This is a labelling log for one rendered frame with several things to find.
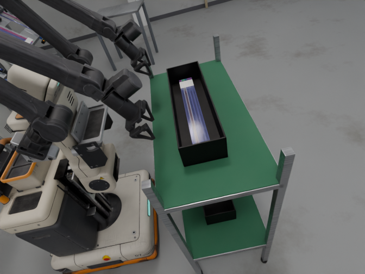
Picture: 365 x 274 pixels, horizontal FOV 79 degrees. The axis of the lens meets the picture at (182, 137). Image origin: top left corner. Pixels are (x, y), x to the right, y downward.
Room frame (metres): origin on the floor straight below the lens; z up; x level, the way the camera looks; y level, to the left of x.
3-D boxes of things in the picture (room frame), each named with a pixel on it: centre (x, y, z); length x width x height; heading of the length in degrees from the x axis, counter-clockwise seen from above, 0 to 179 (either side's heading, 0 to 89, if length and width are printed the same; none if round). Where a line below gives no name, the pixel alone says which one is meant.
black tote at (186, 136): (0.80, -0.08, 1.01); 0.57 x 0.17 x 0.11; 175
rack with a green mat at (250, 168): (0.80, -0.10, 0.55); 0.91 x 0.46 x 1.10; 176
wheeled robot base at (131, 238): (0.86, 0.69, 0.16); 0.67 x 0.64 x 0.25; 85
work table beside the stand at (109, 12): (3.64, 0.38, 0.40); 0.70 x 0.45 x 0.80; 75
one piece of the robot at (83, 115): (0.84, 0.40, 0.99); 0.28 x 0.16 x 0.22; 175
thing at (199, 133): (0.80, -0.08, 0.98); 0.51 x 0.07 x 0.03; 175
